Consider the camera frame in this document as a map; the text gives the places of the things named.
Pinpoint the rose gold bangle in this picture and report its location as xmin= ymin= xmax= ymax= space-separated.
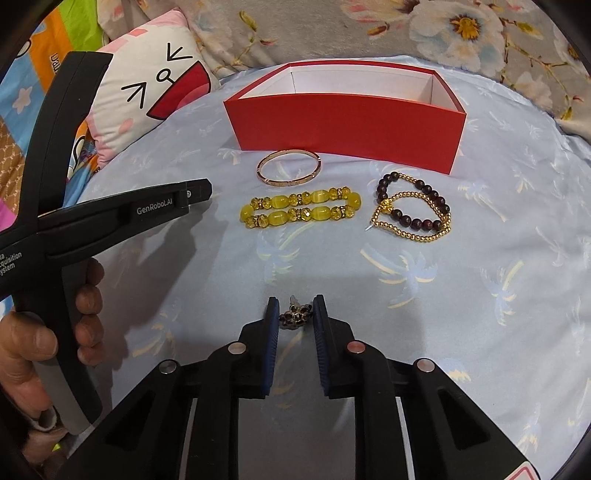
xmin=256 ymin=149 xmax=322 ymax=188

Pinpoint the yellow stone bead bracelet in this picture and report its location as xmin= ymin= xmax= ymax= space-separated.
xmin=238 ymin=185 xmax=364 ymax=230

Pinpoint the small flower brooch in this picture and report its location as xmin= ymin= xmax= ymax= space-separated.
xmin=279 ymin=296 xmax=312 ymax=330

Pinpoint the black and gold bead bracelet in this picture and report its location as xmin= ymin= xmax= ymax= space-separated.
xmin=366 ymin=170 xmax=453 ymax=244

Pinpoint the person's left hand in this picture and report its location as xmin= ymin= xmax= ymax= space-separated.
xmin=0 ymin=257 xmax=106 ymax=421

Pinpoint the pink cat face pillow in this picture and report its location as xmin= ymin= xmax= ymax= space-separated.
xmin=86 ymin=9 xmax=221 ymax=168

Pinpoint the light blue palm bedsheet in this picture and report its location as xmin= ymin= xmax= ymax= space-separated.
xmin=83 ymin=69 xmax=590 ymax=479

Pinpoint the colourful cartoon bedding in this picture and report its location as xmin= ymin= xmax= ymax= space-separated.
xmin=0 ymin=0 xmax=110 ymax=319

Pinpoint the red cardboard box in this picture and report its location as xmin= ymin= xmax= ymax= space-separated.
xmin=224 ymin=60 xmax=467 ymax=174

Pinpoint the floral grey blanket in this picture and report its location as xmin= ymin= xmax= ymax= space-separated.
xmin=96 ymin=0 xmax=590 ymax=138

